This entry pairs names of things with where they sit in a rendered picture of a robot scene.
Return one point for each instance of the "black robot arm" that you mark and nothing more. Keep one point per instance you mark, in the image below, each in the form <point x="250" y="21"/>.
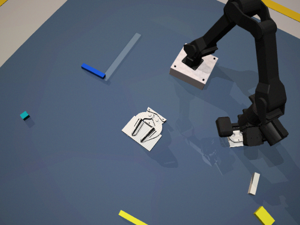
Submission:
<point x="268" y="102"/>

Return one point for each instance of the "white rectangular bar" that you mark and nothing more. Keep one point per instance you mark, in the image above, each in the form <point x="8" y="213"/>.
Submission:
<point x="253" y="184"/>

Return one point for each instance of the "small teal block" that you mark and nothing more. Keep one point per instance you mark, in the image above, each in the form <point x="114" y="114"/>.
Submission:
<point x="24" y="115"/>

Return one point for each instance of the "blue rectangular block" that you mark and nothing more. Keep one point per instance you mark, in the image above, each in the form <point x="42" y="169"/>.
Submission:
<point x="93" y="71"/>

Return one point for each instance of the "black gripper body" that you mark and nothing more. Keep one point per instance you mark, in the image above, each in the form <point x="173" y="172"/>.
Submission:
<point x="225" y="128"/>

